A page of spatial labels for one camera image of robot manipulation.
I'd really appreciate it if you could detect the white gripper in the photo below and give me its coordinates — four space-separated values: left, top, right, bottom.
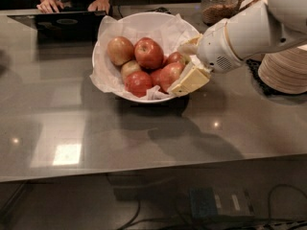
167 19 244 97

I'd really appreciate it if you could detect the red yellow apple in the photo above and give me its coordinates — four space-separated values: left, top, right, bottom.
166 52 191 65
160 62 185 92

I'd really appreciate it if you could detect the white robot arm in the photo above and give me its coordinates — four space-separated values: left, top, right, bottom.
168 0 307 96

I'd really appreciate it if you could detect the small red apple centre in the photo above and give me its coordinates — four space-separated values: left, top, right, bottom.
150 69 161 85

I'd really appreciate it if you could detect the red apple top centre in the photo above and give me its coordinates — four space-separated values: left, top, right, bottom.
134 37 164 70

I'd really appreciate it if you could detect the white bowl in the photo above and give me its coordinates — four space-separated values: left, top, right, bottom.
91 11 209 104

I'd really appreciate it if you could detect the red apple front left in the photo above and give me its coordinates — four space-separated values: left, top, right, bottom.
125 71 153 97

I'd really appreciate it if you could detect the pale yellow apple middle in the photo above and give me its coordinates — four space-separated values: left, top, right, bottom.
121 60 141 81

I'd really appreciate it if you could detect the yellowish red apple far left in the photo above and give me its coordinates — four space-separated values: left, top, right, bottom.
106 36 134 66

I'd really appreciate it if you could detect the person's left hand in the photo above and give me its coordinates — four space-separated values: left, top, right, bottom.
87 0 110 13

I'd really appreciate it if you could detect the person's right hand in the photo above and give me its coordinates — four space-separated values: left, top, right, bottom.
36 0 64 13

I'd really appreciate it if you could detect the white paper liner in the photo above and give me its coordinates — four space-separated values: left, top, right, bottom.
89 12 208 102

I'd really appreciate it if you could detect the black rubber mat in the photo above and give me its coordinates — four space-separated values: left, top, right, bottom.
247 59 279 96

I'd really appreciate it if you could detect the glass jar with cereal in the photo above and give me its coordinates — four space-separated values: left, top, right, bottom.
201 0 239 25

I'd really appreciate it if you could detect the front stack of paper plates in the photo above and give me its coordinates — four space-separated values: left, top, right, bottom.
258 45 307 94

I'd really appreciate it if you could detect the black laptop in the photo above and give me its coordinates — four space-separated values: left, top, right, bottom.
10 11 106 41

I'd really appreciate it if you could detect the blue box under table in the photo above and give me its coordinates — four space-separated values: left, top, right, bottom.
189 188 218 219

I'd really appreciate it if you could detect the black cable on floor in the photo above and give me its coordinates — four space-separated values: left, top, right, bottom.
115 184 307 230

